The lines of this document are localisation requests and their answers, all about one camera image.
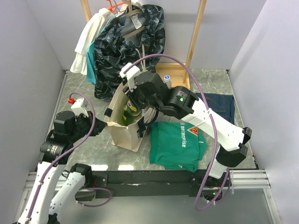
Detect green glass bottle gold cap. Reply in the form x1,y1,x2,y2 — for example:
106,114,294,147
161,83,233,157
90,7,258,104
122,105,135,126

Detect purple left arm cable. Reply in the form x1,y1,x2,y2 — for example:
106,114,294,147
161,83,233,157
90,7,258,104
25,92,113,222

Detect wooden clothes rack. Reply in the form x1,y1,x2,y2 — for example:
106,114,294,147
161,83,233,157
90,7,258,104
80,0,206,89

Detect orange clothes hanger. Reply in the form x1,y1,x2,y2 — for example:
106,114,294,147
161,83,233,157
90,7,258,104
107,0,123,13

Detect white hanging garment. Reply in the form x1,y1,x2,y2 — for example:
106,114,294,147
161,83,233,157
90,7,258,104
70,8,114,75

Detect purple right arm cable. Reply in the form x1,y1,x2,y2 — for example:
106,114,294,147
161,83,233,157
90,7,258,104
122,54,232,211

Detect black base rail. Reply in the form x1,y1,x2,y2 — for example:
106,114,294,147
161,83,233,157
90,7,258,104
88,169,232,199

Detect green printed t-shirt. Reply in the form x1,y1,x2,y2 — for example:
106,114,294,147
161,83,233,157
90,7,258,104
149,121,207,173

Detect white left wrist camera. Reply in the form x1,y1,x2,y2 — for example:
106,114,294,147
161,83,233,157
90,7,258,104
68,98,89,117

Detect wooden clothes hanger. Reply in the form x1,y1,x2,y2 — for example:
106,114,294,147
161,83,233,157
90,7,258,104
121,0,145,39

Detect dark patterned hanging shirt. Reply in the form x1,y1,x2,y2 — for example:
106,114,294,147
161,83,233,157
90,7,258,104
94,4,166,101

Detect folded blue jeans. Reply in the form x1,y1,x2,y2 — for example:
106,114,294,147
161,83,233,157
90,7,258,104
204,93,235,125

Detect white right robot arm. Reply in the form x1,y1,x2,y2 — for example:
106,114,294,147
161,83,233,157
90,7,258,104
120,70,252,186

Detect teal hanging garment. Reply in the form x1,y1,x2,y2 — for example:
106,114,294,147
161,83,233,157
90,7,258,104
86,42,96,85

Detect clear water bottle blue cap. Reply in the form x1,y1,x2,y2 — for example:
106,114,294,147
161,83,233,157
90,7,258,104
164,75,172,88

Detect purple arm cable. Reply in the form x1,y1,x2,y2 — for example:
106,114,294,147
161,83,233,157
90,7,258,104
122,54,232,211
25,92,113,222

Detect beige canvas tote bag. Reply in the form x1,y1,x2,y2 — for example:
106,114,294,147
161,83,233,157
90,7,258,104
104,84,157,152

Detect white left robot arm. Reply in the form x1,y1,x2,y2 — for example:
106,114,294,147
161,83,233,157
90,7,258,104
17,111,107,224

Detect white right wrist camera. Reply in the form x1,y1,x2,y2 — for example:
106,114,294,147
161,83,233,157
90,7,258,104
120,63,141,92

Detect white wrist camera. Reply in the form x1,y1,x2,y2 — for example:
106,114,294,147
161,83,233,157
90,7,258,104
68,98,89,117
120,63,141,92

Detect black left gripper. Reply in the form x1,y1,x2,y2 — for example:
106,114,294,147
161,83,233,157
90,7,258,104
68,110,107,142

